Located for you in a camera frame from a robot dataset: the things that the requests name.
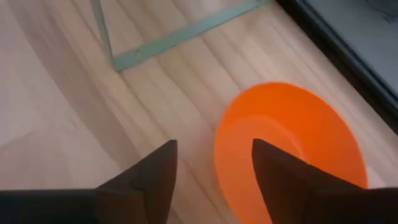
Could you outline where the orange plastic mini bowl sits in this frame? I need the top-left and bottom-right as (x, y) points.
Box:
(213, 81), (369, 224)

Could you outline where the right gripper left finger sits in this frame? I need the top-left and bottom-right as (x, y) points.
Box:
(0, 139), (178, 224)

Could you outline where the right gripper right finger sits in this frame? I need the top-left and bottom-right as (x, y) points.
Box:
(251, 138), (398, 224)

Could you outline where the black aluminium table frame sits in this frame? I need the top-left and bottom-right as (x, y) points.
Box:
(275, 0), (398, 136)

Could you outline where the green metal mesh shelf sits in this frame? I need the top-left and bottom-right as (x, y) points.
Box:
(89, 0), (274, 72)

